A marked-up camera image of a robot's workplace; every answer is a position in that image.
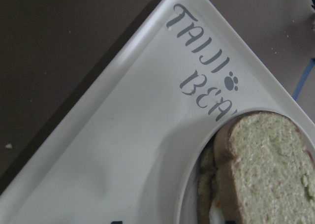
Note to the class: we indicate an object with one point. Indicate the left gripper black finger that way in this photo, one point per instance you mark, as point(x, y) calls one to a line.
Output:
point(117, 222)

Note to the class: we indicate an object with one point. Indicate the white bear tray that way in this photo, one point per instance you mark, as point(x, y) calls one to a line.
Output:
point(103, 162)

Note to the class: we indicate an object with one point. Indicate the bread slice with egg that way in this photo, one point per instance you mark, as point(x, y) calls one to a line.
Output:
point(215, 186)

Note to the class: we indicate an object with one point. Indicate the white round plate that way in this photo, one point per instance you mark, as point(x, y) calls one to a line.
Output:
point(178, 188)

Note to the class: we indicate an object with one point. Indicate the fried egg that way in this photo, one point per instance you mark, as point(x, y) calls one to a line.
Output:
point(216, 215)

